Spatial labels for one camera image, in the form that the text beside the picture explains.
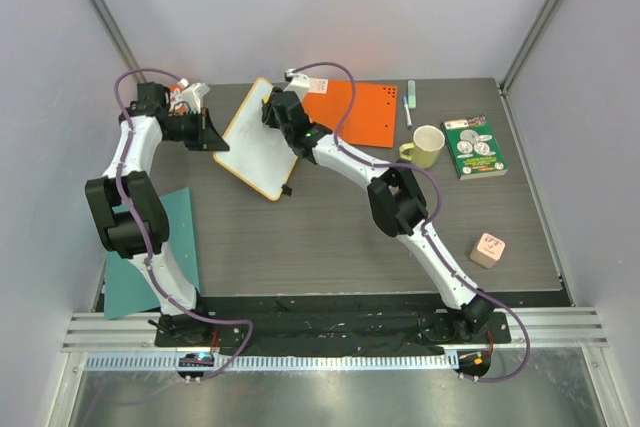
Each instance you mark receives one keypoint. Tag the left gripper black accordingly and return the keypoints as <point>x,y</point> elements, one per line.
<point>208,138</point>

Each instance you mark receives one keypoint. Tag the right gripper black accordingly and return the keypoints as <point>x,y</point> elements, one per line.
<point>273,110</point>

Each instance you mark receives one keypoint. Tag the whiteboard with yellow frame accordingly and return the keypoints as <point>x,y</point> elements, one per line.
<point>258,155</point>

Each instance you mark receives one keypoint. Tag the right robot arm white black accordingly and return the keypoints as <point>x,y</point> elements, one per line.
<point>398,206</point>

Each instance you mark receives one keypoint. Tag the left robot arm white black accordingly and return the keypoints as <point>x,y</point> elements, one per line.
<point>127,211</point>

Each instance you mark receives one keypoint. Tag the blue whiteboard marker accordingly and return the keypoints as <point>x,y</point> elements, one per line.
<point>407,113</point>

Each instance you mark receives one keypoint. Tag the orange paperback book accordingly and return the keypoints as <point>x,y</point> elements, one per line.
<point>192,93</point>

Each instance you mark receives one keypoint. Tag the orange notebook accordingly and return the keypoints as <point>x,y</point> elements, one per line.
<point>371,121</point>

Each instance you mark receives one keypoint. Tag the pale yellow mug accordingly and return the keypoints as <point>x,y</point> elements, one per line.
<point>425,147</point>

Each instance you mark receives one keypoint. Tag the teal mat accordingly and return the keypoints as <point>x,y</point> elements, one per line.
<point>126,292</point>

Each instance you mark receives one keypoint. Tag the green coin book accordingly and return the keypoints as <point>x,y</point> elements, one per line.
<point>474,148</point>

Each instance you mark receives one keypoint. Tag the pink wooden block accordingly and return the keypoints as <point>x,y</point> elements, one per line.
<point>487,251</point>

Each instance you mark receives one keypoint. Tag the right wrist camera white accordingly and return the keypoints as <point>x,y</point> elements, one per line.
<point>297,82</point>

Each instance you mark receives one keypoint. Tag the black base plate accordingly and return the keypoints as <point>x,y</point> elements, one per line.
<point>337,326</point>

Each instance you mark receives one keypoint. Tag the left aluminium corner post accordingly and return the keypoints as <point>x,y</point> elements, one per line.
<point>114,33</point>

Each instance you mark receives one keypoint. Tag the aluminium corner post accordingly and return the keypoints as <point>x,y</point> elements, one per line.
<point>540,24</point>
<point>114,33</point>

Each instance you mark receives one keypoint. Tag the white slotted cable duct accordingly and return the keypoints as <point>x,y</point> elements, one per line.
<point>196,362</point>

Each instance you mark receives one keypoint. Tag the right aluminium corner post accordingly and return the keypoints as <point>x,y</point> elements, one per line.
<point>540,24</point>

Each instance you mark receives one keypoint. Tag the aluminium front rail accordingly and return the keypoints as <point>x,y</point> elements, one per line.
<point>546,328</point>

